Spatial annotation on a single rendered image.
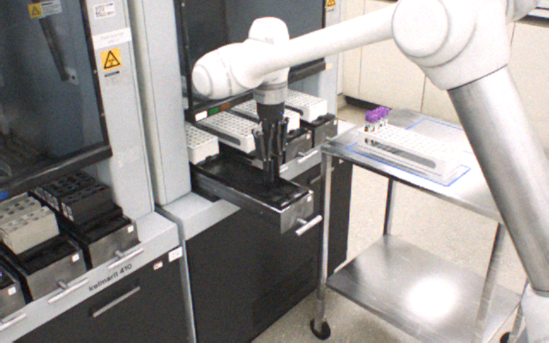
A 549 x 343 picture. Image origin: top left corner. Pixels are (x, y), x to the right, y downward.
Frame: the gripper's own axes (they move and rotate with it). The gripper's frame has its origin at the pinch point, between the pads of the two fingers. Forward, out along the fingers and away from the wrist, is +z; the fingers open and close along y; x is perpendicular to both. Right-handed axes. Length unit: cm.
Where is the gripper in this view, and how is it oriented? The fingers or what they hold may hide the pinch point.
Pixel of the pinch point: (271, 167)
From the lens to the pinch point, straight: 151.6
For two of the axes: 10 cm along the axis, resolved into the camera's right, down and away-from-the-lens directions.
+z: 0.1, 8.8, 4.7
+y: -6.7, 3.6, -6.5
